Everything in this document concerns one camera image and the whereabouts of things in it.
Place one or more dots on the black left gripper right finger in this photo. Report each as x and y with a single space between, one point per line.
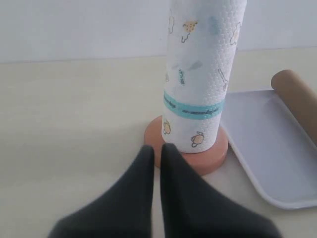
193 209

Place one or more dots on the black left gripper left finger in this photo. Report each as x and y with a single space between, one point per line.
124 211

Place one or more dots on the brown cardboard tube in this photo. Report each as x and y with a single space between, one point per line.
299 98

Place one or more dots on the printed white paper towel roll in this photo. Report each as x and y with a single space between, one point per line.
201 46

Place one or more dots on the wooden paper towel holder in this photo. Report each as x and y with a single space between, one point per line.
203 163

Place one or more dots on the white rectangular plastic tray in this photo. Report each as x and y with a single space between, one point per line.
277 155

